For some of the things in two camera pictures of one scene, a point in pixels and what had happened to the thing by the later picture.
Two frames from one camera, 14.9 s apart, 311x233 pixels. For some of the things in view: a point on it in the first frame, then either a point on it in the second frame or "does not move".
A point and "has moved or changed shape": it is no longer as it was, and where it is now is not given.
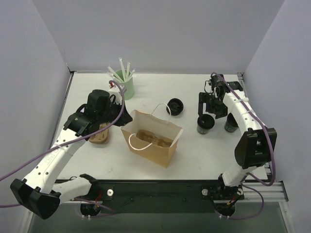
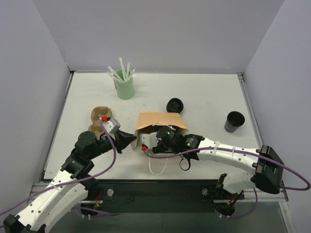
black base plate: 158,196 does not move
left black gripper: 119,112 → 119,141
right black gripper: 209,104 → 158,147
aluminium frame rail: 274,191 does not move
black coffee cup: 231,124 does not move
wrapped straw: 122,67 does not move
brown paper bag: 151,136 has moved or changed shape
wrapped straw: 128,70 does not move
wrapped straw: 112,74 does not move
